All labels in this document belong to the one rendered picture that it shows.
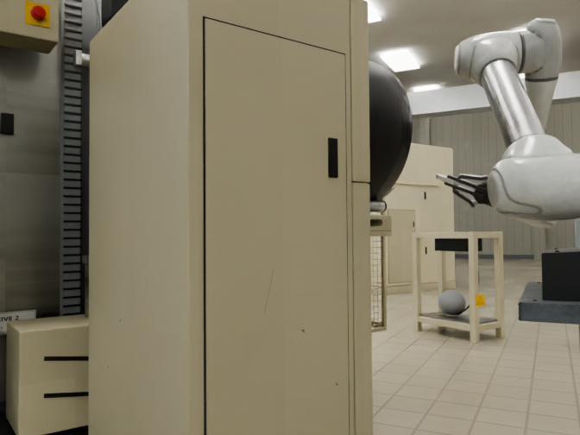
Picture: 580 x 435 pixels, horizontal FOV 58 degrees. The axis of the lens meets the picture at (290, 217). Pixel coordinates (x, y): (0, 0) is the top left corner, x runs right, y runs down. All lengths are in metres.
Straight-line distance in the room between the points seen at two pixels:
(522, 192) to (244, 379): 0.77
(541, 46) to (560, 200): 0.66
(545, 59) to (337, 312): 1.16
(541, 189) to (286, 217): 0.64
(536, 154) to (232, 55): 0.78
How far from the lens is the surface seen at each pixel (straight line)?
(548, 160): 1.35
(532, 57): 1.85
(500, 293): 4.27
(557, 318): 1.22
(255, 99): 0.91
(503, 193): 1.33
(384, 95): 1.90
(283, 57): 0.97
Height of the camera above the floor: 0.80
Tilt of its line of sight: 2 degrees up
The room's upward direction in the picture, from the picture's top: straight up
